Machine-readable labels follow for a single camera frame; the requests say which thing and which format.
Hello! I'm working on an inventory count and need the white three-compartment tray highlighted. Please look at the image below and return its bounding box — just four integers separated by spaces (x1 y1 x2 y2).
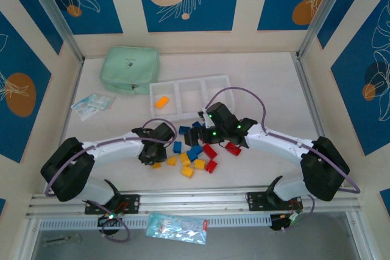
148 74 236 121

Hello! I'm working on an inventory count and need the white blue sachet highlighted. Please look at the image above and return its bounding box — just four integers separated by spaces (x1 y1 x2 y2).
70 97 100 121
88 93 117 111

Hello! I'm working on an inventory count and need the light blue plastic packet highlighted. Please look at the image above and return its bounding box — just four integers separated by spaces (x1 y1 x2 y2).
145 212 210 245

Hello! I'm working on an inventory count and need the black left controller board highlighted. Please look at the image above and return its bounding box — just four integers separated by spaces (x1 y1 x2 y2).
96 213 123 228

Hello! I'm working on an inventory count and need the black controller board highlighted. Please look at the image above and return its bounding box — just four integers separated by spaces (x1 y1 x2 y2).
270 213 305 232
96 213 123 228

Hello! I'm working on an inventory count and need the mint green zip pouch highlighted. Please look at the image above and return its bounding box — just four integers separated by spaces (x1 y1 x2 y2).
99 46 161 96

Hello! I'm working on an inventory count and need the black right controller board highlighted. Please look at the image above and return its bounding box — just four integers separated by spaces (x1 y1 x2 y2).
270 213 305 232

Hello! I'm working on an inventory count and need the metal key tool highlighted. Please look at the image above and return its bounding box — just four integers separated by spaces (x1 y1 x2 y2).
42 233 83 245

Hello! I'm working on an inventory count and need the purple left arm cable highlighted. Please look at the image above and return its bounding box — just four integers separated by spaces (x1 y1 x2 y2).
44 118 177 244

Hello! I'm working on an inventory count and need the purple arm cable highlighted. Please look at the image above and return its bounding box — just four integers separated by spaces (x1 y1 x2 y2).
44 118 177 244
205 86 362 233

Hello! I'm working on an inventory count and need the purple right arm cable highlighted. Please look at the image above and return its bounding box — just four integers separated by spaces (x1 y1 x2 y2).
205 86 362 233

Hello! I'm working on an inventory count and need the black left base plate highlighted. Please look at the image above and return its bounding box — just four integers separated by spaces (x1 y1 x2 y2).
84 194 141 215

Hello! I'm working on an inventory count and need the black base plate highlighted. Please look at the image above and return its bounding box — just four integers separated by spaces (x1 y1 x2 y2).
246 191 305 212
84 194 141 215

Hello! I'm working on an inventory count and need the aluminium front rail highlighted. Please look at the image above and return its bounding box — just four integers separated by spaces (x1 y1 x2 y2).
26 184 363 219

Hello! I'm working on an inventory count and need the aluminium rail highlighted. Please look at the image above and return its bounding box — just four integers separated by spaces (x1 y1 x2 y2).
294 52 328 145
53 55 85 163
26 184 363 219

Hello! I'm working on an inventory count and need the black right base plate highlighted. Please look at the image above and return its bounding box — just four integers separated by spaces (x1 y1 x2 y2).
246 191 305 212

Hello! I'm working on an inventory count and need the white slotted cable duct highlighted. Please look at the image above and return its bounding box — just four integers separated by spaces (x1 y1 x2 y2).
38 213 272 231

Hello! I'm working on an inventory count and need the aluminium right side rail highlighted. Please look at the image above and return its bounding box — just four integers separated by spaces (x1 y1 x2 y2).
294 52 328 145

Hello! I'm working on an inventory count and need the aluminium left side rail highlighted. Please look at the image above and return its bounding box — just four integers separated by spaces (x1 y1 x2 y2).
53 55 85 163

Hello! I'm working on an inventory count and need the aluminium right frame post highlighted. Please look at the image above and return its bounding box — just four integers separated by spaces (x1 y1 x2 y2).
297 0 351 60

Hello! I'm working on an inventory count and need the aluminium frame post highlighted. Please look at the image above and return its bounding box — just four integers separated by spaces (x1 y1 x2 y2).
297 0 351 60
21 0 85 63

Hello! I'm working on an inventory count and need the aluminium left frame post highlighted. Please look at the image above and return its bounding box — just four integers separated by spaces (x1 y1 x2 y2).
21 0 85 63

